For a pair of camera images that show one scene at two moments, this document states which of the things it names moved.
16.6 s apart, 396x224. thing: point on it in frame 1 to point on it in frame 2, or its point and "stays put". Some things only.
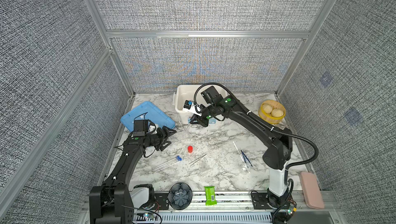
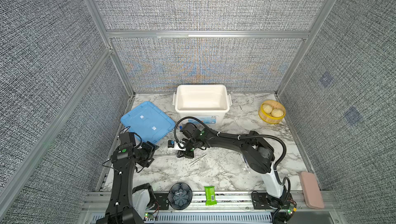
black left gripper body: x=155 y=140 to x=145 y=153
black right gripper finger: x=204 y=123 to x=189 y=154
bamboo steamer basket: x=271 y=112 stays put
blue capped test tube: x=177 y=159 to x=159 y=155
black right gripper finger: x=195 y=119 to x=180 y=154
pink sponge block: x=313 y=197 stays put
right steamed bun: x=277 y=113 stays put
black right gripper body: x=208 y=112 to x=190 y=144
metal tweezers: x=197 y=159 stays put
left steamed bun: x=267 y=109 stays put
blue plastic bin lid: x=148 y=111 stays put
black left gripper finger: x=168 y=131 to x=149 y=144
